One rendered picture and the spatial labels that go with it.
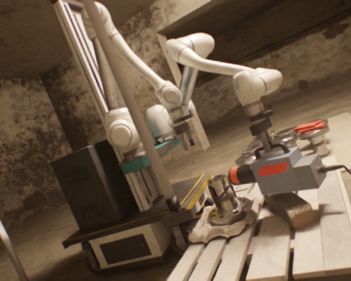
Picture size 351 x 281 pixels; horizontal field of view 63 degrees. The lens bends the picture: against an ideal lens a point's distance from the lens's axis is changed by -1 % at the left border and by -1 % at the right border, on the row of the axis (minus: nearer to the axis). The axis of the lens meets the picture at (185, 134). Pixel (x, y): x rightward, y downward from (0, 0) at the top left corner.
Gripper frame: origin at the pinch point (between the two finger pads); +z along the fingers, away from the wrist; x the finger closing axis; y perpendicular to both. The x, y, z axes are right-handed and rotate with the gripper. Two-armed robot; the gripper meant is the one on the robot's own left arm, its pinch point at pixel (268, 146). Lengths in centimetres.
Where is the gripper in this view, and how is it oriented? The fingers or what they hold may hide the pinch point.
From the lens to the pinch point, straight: 145.7
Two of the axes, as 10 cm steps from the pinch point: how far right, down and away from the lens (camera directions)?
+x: -6.2, 3.0, -7.3
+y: -6.9, 2.4, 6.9
